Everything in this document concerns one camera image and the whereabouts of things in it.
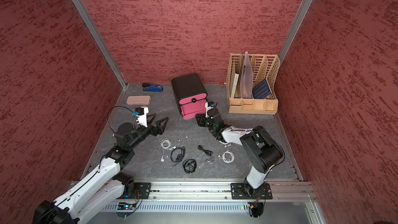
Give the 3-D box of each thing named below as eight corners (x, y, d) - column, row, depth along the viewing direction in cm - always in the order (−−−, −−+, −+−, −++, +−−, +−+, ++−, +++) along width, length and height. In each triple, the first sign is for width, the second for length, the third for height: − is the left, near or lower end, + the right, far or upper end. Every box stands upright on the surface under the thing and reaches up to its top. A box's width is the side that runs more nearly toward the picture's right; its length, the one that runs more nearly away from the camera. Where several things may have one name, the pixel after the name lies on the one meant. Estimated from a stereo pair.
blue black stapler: (143, 90, 120) (141, 85, 116) (145, 86, 122) (143, 81, 118) (160, 94, 117) (158, 89, 113) (162, 90, 120) (161, 85, 116)
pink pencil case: (126, 104, 111) (125, 102, 109) (129, 98, 115) (128, 95, 113) (149, 105, 111) (148, 102, 109) (151, 98, 115) (150, 95, 113)
